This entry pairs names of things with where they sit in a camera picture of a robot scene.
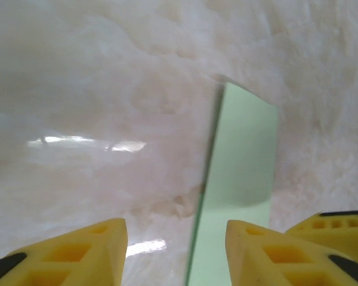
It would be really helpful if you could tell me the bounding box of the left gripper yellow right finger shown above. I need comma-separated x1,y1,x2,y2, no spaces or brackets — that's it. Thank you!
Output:
226,219,358,286

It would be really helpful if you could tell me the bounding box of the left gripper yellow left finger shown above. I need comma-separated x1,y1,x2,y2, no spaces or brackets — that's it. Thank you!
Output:
0,217,128,286

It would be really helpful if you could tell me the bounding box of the light green cloth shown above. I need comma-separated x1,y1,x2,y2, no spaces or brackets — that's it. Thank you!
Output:
183,82,280,286

